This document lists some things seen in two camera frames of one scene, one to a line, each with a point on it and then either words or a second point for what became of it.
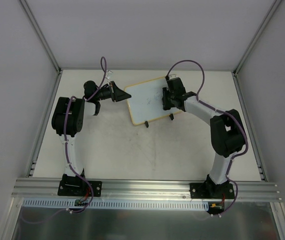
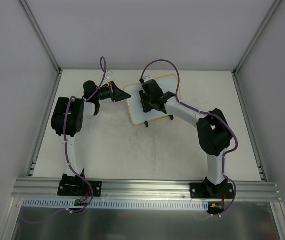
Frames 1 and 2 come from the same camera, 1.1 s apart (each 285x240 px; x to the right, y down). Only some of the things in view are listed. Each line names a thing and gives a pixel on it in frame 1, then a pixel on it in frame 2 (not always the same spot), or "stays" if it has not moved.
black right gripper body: (166, 98) -> (144, 101)
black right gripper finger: (167, 103) -> (147, 106)
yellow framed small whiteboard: (146, 102) stays
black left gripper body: (113, 91) stays
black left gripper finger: (117, 96) stays
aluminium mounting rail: (141, 190) stays
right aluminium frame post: (261, 29) stays
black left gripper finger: (118, 94) stays
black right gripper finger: (166, 94) -> (143, 97)
